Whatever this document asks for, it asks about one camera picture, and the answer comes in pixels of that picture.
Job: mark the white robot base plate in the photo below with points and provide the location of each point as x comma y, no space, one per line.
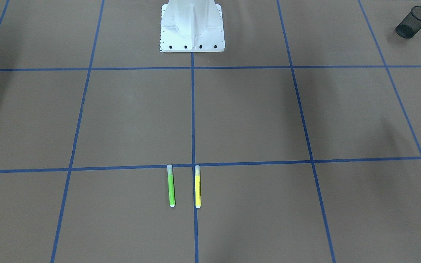
191,26

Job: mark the far black mesh pen cup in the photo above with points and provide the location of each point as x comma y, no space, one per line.
411,24

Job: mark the yellow highlighter pen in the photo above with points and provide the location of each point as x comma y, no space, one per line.
197,187

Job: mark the green highlighter pen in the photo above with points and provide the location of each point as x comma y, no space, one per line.
170,183

